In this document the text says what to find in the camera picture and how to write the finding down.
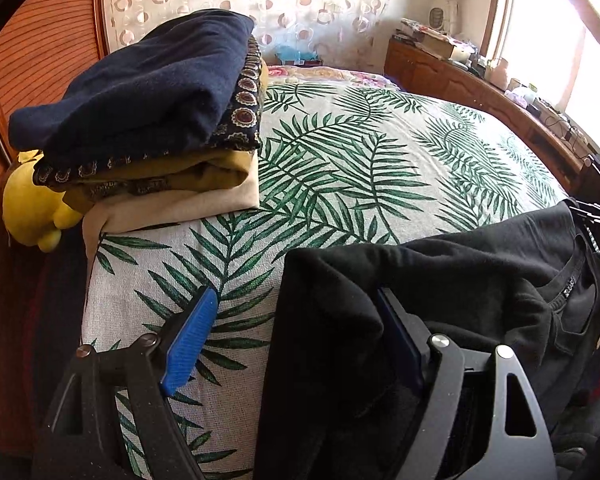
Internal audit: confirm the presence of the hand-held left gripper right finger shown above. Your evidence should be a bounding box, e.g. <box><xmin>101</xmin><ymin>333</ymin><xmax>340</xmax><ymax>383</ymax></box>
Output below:
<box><xmin>375</xmin><ymin>287</ymin><xmax>556</xmax><ymax>480</ymax></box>

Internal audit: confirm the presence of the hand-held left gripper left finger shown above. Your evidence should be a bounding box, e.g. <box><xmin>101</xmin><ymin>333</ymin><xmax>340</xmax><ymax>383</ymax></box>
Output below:
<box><xmin>40</xmin><ymin>285</ymin><xmax>220</xmax><ymax>480</ymax></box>

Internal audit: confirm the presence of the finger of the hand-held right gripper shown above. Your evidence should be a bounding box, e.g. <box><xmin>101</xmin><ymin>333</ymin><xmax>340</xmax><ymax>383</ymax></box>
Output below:
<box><xmin>567</xmin><ymin>199</ymin><xmax>600</xmax><ymax>228</ymax></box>

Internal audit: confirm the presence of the black t-shirt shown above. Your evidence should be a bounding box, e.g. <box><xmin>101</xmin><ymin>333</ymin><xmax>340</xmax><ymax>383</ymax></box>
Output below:
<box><xmin>254</xmin><ymin>200</ymin><xmax>600</xmax><ymax>480</ymax></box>

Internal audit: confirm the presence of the folded beige garment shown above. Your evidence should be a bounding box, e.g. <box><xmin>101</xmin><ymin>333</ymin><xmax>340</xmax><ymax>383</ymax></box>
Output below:
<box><xmin>82</xmin><ymin>177</ymin><xmax>261</xmax><ymax>271</ymax></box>

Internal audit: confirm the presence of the folded mustard garment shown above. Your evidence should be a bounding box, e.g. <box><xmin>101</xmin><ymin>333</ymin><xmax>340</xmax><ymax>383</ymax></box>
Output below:
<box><xmin>65</xmin><ymin>57</ymin><xmax>270</xmax><ymax>211</ymax></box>

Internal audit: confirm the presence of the leaf-printed bed sheet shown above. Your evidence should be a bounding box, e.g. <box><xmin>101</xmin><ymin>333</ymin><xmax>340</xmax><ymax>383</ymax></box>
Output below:
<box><xmin>82</xmin><ymin>82</ymin><xmax>571</xmax><ymax>480</ymax></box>

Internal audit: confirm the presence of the window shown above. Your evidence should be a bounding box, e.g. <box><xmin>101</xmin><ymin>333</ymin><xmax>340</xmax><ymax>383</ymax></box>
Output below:
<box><xmin>485</xmin><ymin>0</ymin><xmax>600</xmax><ymax>146</ymax></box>

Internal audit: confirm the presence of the long wooden cabinet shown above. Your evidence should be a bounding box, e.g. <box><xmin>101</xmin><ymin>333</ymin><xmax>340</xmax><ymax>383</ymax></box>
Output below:
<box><xmin>384</xmin><ymin>37</ymin><xmax>600</xmax><ymax>201</ymax></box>

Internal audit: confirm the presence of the yellow plush toy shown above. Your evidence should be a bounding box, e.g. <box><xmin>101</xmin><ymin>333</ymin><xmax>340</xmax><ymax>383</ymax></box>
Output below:
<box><xmin>2</xmin><ymin>150</ymin><xmax>83</xmax><ymax>252</ymax></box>

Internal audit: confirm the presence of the cardboard box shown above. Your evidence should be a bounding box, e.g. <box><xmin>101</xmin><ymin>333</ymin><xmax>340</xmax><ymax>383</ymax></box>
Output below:
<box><xmin>420</xmin><ymin>30</ymin><xmax>463</xmax><ymax>58</ymax></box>

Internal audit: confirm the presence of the folded patterned navy garment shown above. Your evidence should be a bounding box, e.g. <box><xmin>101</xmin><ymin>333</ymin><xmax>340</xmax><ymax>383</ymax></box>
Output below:
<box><xmin>32</xmin><ymin>35</ymin><xmax>263</xmax><ymax>188</ymax></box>

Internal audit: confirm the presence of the floral cloth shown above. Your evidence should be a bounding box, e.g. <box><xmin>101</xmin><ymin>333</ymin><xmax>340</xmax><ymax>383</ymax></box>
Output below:
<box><xmin>399</xmin><ymin>17</ymin><xmax>431</xmax><ymax>41</ymax></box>

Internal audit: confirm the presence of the floral pillow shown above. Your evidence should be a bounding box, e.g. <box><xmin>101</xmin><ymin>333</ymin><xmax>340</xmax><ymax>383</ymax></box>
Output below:
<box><xmin>265</xmin><ymin>64</ymin><xmax>406</xmax><ymax>92</ymax></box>

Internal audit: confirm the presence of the brown wooden wardrobe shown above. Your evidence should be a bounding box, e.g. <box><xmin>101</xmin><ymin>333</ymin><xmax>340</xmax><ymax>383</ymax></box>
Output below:
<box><xmin>0</xmin><ymin>0</ymin><xmax>111</xmax><ymax>461</ymax></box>

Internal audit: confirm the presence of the circle-patterned sheer curtain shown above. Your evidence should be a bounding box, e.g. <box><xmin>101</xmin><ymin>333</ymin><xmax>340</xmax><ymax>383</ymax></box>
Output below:
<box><xmin>100</xmin><ymin>0</ymin><xmax>396</xmax><ymax>68</ymax></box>

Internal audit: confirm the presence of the tangle of cables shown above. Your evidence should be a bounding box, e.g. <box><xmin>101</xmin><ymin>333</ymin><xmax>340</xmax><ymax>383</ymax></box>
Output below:
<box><xmin>535</xmin><ymin>105</ymin><xmax>600</xmax><ymax>161</ymax></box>

